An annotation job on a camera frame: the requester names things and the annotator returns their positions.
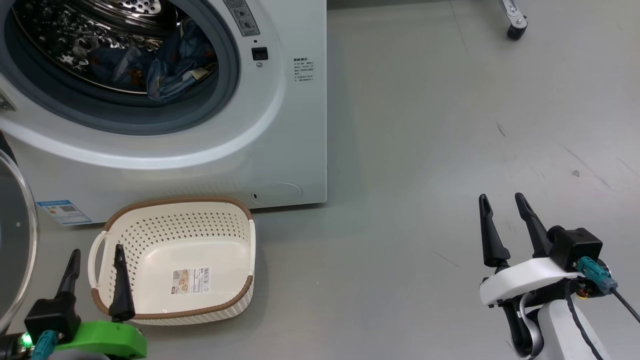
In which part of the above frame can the teal-plug left camera cable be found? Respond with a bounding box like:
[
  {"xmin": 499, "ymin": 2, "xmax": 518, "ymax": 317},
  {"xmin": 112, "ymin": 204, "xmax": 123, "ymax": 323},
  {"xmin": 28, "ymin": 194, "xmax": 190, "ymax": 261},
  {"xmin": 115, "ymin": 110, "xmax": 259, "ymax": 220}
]
[{"xmin": 30, "ymin": 330, "xmax": 60, "ymax": 360}]

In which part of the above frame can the teal-plug right camera cable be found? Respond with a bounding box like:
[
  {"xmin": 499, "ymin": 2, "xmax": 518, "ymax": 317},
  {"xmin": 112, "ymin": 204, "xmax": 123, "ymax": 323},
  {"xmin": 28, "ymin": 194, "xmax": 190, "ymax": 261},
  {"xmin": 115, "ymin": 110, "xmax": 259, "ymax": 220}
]
[{"xmin": 575, "ymin": 256, "xmax": 640, "ymax": 323}]

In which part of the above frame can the cream perforated laundry basket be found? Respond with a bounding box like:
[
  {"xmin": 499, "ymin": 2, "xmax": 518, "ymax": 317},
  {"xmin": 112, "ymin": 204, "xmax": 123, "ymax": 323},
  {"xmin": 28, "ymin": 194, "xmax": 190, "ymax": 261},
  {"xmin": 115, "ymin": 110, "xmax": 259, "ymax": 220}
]
[{"xmin": 88, "ymin": 196, "xmax": 257, "ymax": 326}]

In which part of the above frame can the blue energy label sticker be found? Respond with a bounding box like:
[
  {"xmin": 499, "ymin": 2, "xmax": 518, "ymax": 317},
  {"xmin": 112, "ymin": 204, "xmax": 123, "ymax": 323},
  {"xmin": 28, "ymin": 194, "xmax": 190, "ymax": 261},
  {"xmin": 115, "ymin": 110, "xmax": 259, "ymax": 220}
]
[{"xmin": 36, "ymin": 200, "xmax": 92, "ymax": 226}]

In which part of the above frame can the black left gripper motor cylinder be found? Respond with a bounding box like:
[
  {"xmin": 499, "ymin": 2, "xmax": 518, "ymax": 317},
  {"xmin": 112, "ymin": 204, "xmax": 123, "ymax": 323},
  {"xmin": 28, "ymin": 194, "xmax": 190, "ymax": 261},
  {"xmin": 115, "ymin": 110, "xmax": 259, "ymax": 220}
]
[{"xmin": 0, "ymin": 332, "xmax": 33, "ymax": 360}]

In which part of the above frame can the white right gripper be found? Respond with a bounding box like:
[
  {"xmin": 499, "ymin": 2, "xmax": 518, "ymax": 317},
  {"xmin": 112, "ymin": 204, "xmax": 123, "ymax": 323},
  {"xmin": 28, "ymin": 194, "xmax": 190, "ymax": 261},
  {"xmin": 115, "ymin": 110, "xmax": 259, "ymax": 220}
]
[{"xmin": 478, "ymin": 192, "xmax": 583, "ymax": 307}]

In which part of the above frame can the blue bear-print garment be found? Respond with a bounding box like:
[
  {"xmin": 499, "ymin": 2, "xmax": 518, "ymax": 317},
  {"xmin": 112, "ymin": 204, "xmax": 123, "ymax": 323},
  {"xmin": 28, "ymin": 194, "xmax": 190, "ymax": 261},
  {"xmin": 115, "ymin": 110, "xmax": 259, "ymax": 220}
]
[
  {"xmin": 90, "ymin": 45, "xmax": 156, "ymax": 88},
  {"xmin": 145, "ymin": 19, "xmax": 219, "ymax": 103}
]

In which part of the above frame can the teal-plug camera cable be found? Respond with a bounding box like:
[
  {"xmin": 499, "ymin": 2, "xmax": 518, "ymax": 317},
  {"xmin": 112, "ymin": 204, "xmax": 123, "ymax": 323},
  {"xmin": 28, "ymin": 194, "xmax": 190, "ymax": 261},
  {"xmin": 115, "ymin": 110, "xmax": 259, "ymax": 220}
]
[
  {"xmin": 575, "ymin": 256, "xmax": 640, "ymax": 323},
  {"xmin": 30, "ymin": 330, "xmax": 60, "ymax": 360}
]

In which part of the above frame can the white front-load washing machine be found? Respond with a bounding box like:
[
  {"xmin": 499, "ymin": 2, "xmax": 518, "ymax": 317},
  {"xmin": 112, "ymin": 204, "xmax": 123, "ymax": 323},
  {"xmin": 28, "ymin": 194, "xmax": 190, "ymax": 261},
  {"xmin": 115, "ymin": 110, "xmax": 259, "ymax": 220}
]
[{"xmin": 0, "ymin": 0, "xmax": 328, "ymax": 226}]

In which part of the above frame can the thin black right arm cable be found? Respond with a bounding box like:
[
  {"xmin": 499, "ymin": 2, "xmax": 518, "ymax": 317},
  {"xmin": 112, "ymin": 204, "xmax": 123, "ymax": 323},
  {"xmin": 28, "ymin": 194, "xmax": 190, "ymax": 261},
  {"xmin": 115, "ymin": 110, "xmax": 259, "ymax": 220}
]
[{"xmin": 565, "ymin": 282, "xmax": 599, "ymax": 360}]

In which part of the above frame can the printed basket label sticker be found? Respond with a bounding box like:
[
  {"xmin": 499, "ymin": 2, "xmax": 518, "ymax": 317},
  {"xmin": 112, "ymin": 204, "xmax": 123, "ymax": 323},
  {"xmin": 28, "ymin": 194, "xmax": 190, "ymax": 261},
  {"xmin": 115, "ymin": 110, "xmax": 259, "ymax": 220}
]
[{"xmin": 171, "ymin": 266, "xmax": 211, "ymax": 295}]

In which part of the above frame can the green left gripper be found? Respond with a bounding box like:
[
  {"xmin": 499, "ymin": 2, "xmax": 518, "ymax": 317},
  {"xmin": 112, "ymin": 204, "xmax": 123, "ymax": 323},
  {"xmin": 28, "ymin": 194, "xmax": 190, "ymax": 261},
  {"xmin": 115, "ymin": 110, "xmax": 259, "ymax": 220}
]
[{"xmin": 55, "ymin": 244, "xmax": 148, "ymax": 360}]

